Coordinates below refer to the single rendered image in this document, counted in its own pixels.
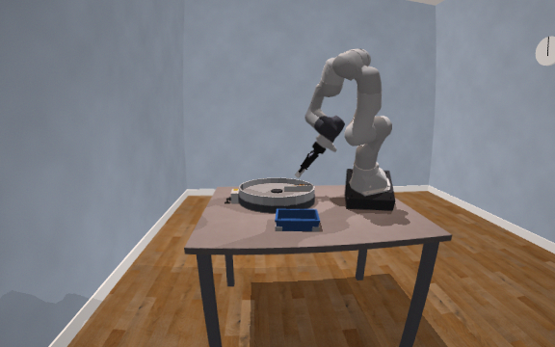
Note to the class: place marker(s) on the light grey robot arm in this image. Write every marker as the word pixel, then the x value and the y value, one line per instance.
pixel 367 179

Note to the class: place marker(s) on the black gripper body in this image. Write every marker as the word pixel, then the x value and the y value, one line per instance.
pixel 317 149

